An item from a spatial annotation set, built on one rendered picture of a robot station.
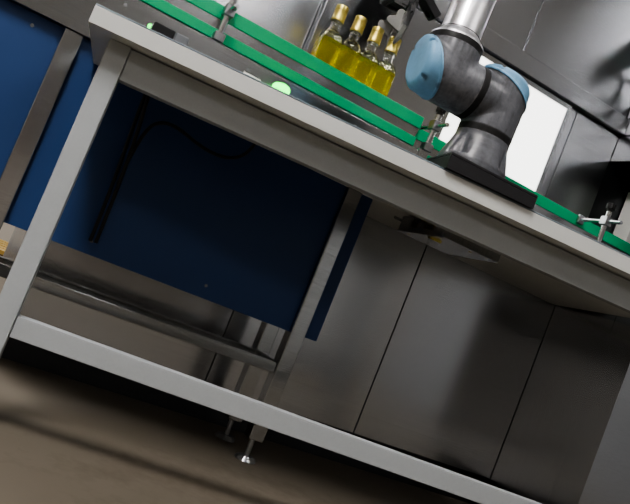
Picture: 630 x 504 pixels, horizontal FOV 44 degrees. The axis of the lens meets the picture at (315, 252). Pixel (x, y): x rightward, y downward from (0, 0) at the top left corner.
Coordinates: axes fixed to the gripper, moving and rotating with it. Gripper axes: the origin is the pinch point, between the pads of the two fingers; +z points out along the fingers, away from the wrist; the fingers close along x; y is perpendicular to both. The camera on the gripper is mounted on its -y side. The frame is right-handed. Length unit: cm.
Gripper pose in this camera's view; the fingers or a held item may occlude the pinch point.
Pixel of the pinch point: (394, 41)
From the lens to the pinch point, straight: 217.8
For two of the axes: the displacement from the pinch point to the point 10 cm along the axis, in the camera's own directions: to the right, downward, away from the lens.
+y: -8.7, -3.8, -3.2
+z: -3.7, 9.3, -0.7
